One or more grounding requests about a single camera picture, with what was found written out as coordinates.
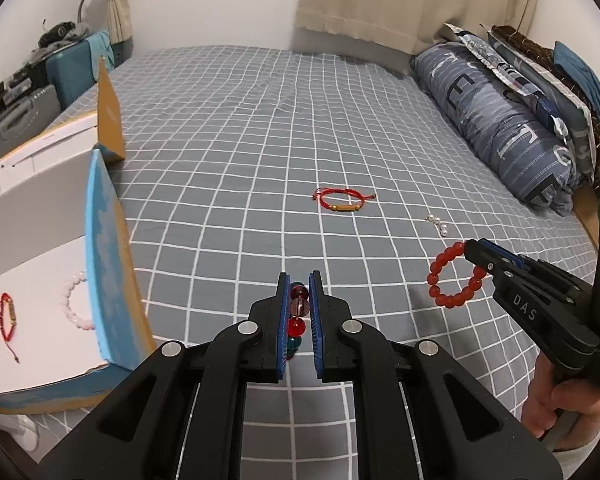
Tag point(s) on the blue folded cloth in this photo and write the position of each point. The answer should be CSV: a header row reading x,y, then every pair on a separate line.
x,y
580,75

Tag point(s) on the blue grey printed pillow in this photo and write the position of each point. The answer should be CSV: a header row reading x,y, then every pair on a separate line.
x,y
495,125

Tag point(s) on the narrow beige curtain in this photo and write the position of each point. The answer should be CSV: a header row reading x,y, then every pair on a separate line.
x,y
118,10

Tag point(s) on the person's right hand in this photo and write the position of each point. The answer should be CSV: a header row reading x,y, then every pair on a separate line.
x,y
587,395

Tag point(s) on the person's right forearm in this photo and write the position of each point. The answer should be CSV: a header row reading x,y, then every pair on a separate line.
x,y
575,460

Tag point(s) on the small pearl jewelry piece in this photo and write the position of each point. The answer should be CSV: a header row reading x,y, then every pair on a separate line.
x,y
442,227

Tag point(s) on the grey hard case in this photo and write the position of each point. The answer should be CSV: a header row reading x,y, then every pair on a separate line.
x,y
20,115

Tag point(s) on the grey checked bed sheet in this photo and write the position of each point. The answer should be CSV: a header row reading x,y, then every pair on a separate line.
x,y
240,125

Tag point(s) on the teal suitcase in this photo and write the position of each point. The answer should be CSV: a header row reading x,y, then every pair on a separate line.
x,y
72,67

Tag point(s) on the cardboard box white inside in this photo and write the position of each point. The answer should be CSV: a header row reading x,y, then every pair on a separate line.
x,y
35,280

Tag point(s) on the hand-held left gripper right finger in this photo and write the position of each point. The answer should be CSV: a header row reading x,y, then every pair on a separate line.
x,y
316,327

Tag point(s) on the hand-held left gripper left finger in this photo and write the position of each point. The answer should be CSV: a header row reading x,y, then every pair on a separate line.
x,y
281,327

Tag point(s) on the folded printed quilt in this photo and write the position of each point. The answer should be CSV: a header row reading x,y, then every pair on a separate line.
x,y
530,85

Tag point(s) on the white object beside bed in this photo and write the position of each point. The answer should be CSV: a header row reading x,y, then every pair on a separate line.
x,y
10,430

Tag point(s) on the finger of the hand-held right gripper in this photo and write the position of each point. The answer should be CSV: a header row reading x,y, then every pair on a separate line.
x,y
502,254
522,310

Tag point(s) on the pile of dark clothes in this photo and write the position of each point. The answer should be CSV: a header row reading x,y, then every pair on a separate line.
x,y
62,32

